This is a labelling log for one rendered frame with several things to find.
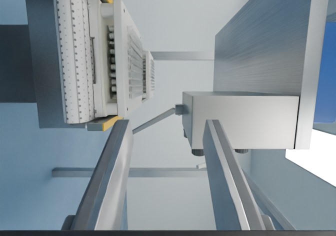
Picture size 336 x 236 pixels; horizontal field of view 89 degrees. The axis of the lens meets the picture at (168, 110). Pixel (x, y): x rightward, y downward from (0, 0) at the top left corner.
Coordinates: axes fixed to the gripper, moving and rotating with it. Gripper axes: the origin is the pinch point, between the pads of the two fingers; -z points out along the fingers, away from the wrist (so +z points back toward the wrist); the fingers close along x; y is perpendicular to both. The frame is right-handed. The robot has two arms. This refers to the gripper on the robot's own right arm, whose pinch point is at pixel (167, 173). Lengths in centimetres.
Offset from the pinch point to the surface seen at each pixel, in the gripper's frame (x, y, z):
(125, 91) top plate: 9.4, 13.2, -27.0
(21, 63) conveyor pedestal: 38, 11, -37
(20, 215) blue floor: 98, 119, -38
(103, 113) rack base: 14.5, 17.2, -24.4
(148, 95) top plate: 10, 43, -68
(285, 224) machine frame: -61, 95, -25
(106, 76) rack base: 14.0, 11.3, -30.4
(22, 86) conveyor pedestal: 38, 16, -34
